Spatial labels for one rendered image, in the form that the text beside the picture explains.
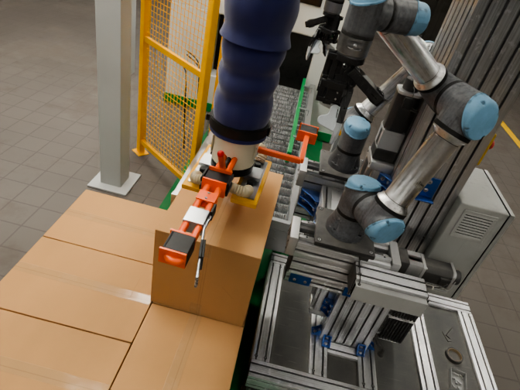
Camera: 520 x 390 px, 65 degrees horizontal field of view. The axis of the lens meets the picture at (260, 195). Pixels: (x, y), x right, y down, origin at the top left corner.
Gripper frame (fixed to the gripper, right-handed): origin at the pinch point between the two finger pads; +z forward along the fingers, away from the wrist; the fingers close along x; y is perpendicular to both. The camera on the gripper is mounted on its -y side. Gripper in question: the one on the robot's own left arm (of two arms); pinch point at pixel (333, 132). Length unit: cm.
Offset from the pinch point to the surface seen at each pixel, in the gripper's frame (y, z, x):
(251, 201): 18, 45, -23
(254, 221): 14, 58, -28
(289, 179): 0, 99, -132
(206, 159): 39, 42, -40
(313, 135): 0, 32, -64
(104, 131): 133, 106, -143
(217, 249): 25, 59, -9
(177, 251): 31, 32, 24
